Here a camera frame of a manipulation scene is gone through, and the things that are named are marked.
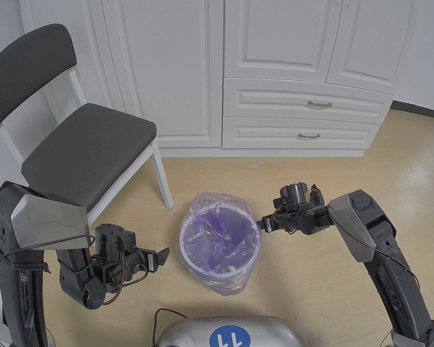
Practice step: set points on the white wardrobe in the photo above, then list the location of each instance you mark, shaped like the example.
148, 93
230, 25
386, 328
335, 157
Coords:
275, 49

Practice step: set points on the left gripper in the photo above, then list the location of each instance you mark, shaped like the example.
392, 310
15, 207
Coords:
144, 262

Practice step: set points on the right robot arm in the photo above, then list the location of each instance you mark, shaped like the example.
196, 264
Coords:
350, 222

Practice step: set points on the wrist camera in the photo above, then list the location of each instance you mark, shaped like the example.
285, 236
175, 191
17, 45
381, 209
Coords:
127, 240
280, 201

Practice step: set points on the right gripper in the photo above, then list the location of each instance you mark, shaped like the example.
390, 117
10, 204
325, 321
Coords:
268, 225

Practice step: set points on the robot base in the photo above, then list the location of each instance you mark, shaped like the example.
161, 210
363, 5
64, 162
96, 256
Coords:
231, 333

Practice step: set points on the black and white wrapper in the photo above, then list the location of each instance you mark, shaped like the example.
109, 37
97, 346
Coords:
317, 195

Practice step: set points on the purple plastic bag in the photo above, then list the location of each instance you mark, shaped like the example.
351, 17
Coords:
224, 284

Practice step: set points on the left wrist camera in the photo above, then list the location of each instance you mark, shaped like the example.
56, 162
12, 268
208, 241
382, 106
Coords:
127, 240

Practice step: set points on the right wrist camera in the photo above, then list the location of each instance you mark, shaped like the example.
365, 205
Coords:
280, 201

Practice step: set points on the white trash bin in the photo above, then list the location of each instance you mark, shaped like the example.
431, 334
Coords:
188, 257

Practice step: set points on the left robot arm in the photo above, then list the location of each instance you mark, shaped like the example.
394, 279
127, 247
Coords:
47, 222

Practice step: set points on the white chair with grey cushions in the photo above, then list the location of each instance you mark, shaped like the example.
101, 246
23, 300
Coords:
90, 146

